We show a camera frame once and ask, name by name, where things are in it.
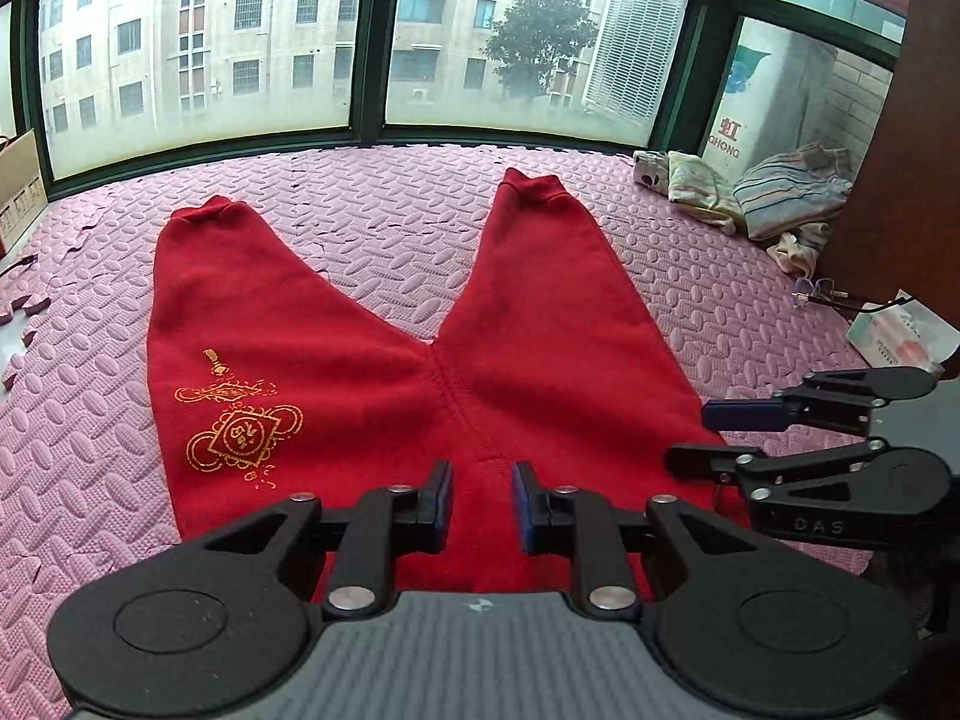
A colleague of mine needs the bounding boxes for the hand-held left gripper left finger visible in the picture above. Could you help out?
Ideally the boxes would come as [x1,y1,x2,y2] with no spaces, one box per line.
[182,459,456,620]

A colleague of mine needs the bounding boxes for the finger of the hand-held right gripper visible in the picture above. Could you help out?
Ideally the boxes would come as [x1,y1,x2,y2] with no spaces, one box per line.
[664,438,887,505]
[702,369,887,437]

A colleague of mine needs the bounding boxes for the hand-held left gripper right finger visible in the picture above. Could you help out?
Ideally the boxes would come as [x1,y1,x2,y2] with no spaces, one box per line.
[511,460,781,620]

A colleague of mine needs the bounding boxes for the red pants with gold print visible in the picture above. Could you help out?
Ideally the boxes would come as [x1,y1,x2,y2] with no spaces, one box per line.
[145,166,752,610]

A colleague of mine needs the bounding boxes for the eyeglasses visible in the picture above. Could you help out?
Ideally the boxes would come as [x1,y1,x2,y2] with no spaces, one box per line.
[790,277,920,315]

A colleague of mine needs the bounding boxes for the cream crumpled cloth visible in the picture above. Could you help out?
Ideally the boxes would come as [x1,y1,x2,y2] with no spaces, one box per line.
[766,220,833,277]

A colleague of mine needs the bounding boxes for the tissue packet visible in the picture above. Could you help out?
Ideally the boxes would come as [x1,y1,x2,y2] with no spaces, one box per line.
[845,307,958,374]

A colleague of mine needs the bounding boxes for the folded yellow plaid cloth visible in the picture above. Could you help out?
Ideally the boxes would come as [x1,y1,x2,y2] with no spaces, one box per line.
[665,151,745,236]

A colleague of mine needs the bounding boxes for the folded striped cloth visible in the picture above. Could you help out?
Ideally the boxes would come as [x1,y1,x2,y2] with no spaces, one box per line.
[733,142,855,242]

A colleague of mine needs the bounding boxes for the small white dark-printed cloth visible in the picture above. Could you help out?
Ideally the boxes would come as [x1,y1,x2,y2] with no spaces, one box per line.
[633,151,673,189]

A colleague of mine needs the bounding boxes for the brown wooden cabinet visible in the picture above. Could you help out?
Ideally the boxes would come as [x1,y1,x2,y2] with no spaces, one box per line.
[820,0,960,380]

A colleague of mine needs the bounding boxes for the white box with red print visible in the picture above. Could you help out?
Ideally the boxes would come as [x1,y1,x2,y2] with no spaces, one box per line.
[700,18,838,167]

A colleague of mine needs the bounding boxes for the pink foam puzzle mat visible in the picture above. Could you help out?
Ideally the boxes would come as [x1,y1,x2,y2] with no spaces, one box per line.
[0,136,895,720]

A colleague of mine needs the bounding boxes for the white louvred outdoor unit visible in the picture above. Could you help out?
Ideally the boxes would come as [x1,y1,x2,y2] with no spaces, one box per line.
[583,0,688,125]

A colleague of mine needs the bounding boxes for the green tree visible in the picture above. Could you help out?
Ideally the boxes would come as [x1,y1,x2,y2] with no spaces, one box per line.
[485,0,602,103]

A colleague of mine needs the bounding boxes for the beige apartment building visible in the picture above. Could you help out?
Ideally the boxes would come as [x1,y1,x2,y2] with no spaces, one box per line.
[36,0,617,145]

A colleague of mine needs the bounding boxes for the cardboard box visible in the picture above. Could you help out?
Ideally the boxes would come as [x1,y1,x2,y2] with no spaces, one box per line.
[0,128,50,257]

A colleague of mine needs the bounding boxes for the dark green window frame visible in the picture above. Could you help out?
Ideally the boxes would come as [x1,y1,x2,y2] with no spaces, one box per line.
[0,0,910,205]

